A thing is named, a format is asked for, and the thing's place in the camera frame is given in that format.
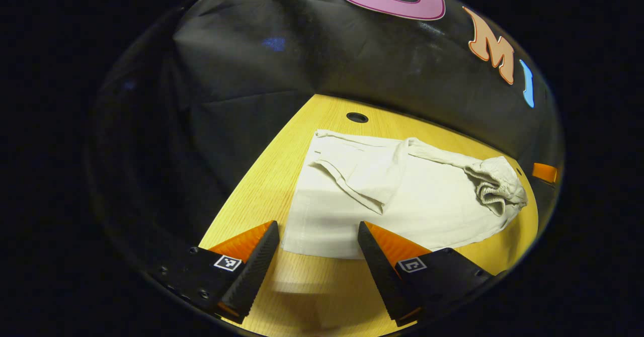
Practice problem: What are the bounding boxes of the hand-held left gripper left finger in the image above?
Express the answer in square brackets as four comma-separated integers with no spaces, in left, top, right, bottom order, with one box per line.
[151,220,280,325]

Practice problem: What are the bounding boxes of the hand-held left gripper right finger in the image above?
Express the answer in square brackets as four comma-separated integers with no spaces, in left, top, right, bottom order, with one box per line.
[358,221,498,327]

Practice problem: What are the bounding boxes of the cream white jeans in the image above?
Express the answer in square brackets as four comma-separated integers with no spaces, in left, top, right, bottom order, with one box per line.
[281,129,528,260]

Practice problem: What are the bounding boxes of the black backdrop cloth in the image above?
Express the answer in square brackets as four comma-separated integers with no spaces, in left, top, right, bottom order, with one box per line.
[91,0,564,257]

